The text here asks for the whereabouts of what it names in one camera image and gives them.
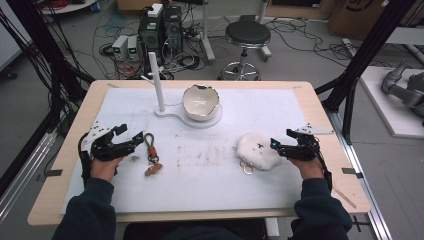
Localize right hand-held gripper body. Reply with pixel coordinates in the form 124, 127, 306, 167
278, 122, 335, 162

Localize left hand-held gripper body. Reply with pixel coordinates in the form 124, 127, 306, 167
81, 120, 135, 162

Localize brown leather keychain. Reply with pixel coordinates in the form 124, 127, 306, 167
143, 132, 165, 177

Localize white fluffy plush keychain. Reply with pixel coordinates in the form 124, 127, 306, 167
235, 132, 284, 176

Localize person's left hand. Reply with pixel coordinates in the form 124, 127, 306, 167
90, 156, 125, 183

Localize person's right hand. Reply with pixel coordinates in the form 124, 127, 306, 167
288, 157, 325, 182

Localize light wooden table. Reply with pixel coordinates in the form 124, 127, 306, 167
27, 79, 372, 227

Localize white key stand with pole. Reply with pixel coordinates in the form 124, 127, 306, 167
140, 51, 224, 130

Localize white eggshell-shaped bowl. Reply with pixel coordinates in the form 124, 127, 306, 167
181, 83, 221, 122

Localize white table mat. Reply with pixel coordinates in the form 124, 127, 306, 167
59, 87, 308, 215

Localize grey power supply unit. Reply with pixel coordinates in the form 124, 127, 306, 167
126, 35, 140, 62
111, 34, 130, 62

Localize white floor platform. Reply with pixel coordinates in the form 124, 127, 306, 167
359, 65, 424, 140

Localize black computer tower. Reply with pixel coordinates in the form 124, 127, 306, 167
162, 5, 184, 55
137, 13, 165, 67

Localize white power strip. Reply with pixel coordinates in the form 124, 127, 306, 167
341, 37, 360, 58

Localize white desk leg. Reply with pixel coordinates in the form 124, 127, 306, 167
257, 0, 273, 62
199, 0, 217, 65

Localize black round stool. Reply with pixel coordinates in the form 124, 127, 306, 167
217, 19, 272, 82

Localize white box on tower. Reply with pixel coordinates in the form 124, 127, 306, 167
146, 2, 164, 19

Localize large cardboard box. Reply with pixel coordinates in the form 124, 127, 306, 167
327, 0, 406, 42

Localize left hand-held gripper cable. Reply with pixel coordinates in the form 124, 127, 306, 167
77, 131, 93, 186

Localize hand-held gripper cable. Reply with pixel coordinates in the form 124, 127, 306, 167
314, 139, 334, 193
77, 131, 93, 186

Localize right hand-held gripper cable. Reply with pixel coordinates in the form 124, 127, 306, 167
314, 139, 334, 193

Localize aluminium floor rail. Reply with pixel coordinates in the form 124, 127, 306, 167
0, 130, 58, 223
327, 109, 395, 240

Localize tangle of floor cables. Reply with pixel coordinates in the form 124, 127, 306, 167
74, 3, 214, 81

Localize black floor cables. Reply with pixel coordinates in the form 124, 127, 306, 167
266, 16, 394, 69

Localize black metal frame post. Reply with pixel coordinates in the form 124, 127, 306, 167
314, 0, 418, 145
0, 0, 96, 134

